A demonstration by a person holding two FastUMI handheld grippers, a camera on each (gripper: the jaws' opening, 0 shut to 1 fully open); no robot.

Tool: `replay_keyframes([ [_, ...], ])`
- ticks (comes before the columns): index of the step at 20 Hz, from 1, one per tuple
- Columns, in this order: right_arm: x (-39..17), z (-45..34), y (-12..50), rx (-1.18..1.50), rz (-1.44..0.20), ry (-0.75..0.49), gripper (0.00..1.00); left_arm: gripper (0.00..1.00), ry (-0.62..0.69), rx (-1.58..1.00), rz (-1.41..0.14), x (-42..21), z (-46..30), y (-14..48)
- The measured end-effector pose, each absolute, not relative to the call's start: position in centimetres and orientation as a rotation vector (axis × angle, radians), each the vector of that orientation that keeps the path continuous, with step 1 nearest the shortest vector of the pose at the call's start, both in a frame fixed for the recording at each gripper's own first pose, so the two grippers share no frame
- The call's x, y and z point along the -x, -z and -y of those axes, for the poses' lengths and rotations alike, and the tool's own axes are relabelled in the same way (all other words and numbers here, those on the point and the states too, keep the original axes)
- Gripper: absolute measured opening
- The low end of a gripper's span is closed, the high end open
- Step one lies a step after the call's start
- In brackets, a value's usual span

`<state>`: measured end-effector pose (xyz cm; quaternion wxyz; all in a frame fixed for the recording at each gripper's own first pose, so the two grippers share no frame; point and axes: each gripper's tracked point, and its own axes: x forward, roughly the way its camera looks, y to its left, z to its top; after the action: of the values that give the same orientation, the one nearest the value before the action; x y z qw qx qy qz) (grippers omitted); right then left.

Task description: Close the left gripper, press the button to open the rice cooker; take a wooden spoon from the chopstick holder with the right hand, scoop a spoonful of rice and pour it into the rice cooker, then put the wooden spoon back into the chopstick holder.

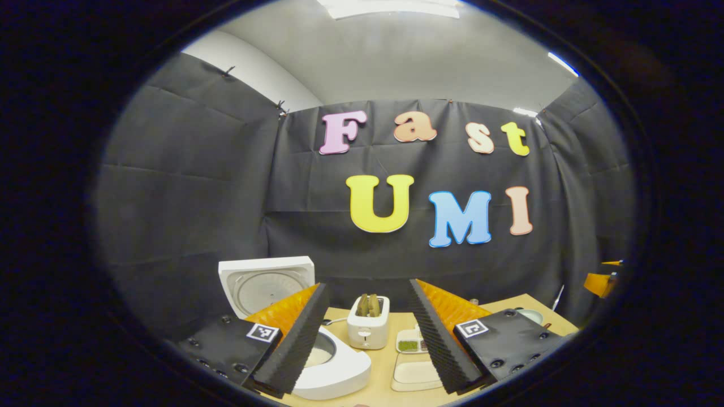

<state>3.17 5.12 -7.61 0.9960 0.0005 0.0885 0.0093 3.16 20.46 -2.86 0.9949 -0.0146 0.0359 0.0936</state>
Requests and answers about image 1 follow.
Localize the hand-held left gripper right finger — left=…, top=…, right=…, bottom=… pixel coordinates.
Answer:
left=408, top=278, right=567, bottom=396

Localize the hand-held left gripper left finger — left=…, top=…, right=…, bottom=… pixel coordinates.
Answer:
left=177, top=282, right=331, bottom=399

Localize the white rice cooker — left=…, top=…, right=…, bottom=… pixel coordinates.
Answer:
left=218, top=256, right=373, bottom=401

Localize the white divided grain tray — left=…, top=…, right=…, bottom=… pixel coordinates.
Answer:
left=394, top=329, right=428, bottom=355

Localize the white toaster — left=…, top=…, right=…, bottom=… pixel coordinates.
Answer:
left=346, top=293, right=391, bottom=350

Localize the black backdrop cloth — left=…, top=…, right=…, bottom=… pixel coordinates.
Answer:
left=93, top=52, right=637, bottom=340

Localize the ceiling light panel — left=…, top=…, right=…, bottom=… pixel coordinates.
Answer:
left=316, top=0, right=462, bottom=20
left=547, top=51, right=579, bottom=77

